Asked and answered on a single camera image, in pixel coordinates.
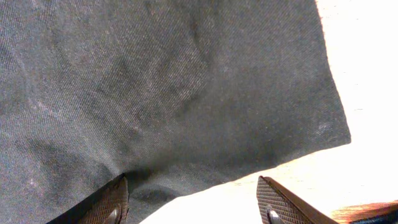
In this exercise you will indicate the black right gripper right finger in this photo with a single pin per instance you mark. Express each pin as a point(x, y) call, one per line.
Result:
point(277, 204)

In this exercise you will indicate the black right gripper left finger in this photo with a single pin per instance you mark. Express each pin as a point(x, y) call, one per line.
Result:
point(108, 205)

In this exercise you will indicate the black shorts garment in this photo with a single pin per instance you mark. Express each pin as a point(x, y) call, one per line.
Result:
point(178, 95)

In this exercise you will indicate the dark blue garment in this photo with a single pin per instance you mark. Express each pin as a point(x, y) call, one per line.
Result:
point(390, 218)

